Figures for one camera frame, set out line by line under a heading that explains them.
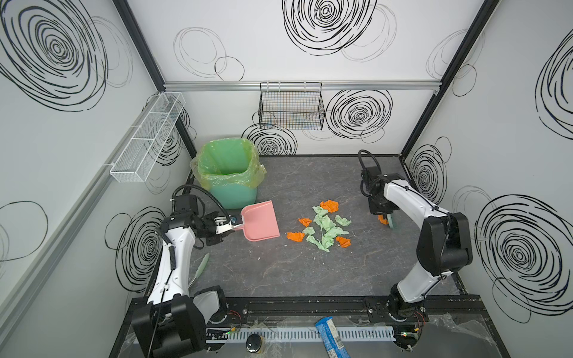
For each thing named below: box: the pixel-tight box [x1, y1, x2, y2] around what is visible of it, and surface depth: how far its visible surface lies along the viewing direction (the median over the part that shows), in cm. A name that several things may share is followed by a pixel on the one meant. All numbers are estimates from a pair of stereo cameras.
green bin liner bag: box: [190, 137, 268, 191], surface depth 92 cm
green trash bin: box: [200, 138, 260, 210], surface depth 91 cm
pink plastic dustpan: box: [233, 199, 281, 242], surface depth 84 cm
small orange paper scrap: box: [335, 236, 352, 248], surface depth 91 cm
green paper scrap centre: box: [312, 205, 337, 232], surface depth 95 cm
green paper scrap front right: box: [305, 226, 350, 253], surface depth 91 cm
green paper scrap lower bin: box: [334, 214, 352, 226], surface depth 96 cm
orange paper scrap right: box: [286, 231, 306, 243], surface depth 92 cm
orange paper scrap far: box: [320, 199, 340, 214], surface depth 101 cm
